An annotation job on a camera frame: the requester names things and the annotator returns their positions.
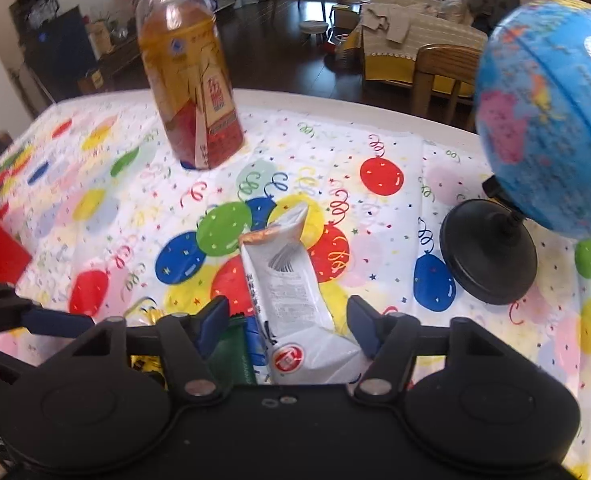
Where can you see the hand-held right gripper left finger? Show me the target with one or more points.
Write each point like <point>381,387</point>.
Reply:
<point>213,320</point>

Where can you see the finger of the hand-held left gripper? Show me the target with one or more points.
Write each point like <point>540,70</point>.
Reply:
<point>58,322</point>

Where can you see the white snack packet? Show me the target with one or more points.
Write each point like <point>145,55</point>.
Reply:
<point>290,300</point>

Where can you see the green snack packet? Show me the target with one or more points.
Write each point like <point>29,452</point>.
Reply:
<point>235,355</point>

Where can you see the brown paper bag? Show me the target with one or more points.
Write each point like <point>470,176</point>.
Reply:
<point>91,80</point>

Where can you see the balloon print tablecloth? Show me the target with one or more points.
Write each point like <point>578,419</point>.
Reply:
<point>325,160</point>

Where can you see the black cabinet with dispenser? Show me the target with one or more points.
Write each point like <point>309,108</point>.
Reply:
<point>55,40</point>

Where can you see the beige garment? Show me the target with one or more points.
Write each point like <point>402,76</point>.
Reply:
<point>388,22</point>

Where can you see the tea bottle with red label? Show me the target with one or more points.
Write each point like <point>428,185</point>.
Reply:
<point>190,85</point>

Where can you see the small round stool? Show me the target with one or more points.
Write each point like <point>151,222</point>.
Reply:
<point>313,29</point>

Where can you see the white cabinet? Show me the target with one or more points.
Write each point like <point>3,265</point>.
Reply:
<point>0,95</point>

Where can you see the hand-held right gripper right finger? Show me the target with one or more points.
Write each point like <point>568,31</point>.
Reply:
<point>363,325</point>

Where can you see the sofa with yellow cover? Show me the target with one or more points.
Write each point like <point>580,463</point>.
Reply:
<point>425,40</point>

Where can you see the wooden chair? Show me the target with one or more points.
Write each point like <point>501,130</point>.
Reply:
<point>445,70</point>

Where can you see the blue desk globe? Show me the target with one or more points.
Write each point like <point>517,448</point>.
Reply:
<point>545,110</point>

